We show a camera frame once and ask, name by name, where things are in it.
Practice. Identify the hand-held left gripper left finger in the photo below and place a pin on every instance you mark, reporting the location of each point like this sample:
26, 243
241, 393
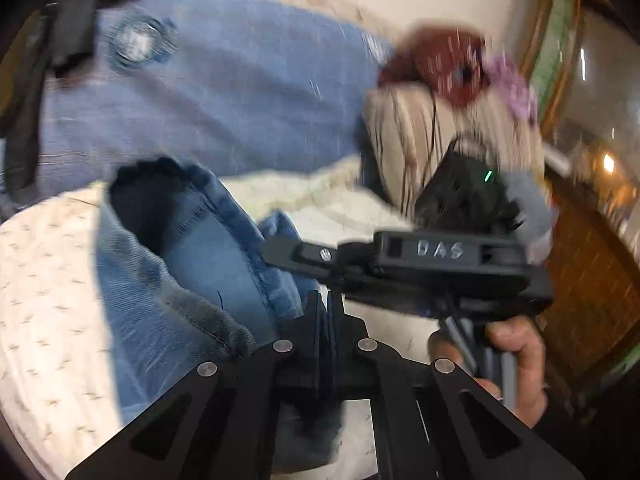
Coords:
315, 350

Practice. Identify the blue washed denim pants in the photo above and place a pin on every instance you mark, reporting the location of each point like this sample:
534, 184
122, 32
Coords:
200, 270

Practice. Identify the cream leaf-print quilt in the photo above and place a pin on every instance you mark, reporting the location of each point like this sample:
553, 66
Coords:
45, 310

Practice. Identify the gold framed wall picture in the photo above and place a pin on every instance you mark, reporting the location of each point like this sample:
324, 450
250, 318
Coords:
552, 45

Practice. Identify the purple cloth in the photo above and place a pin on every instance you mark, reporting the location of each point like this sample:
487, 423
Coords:
512, 87

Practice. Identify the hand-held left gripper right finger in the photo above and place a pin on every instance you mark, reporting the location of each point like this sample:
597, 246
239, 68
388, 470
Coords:
336, 350

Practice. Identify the striped beige pillow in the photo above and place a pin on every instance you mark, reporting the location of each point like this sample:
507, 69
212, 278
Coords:
400, 135

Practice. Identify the blue plaid duvet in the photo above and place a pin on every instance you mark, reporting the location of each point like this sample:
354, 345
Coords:
225, 100

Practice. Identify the red-brown glossy bag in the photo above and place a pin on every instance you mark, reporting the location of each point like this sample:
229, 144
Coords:
430, 60

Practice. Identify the person's right hand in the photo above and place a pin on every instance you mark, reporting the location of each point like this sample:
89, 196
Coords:
527, 365

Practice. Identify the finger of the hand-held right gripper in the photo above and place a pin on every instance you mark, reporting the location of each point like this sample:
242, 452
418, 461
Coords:
300, 252

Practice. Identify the black leather jacket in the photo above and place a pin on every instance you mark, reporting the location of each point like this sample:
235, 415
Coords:
75, 15

